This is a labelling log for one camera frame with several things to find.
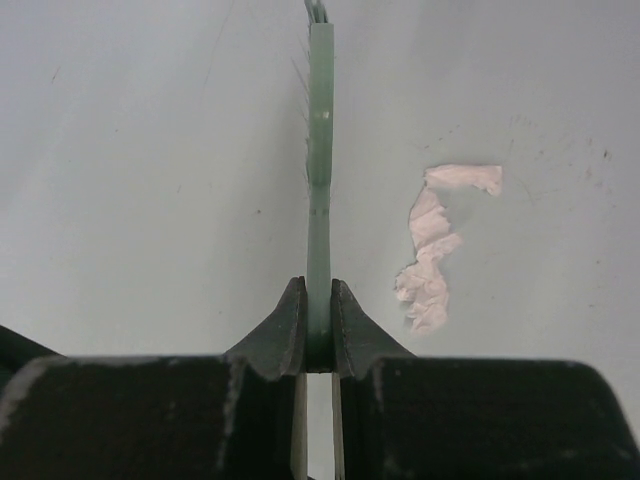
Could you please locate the green hand brush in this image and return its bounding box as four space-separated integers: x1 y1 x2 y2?
304 1 335 373

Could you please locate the crumpled white paper scrap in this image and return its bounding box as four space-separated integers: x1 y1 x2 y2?
395 164 503 335

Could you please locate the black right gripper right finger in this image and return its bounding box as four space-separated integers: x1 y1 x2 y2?
330 279 413 479

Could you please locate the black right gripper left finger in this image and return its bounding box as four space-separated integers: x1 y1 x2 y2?
222 277 308 479

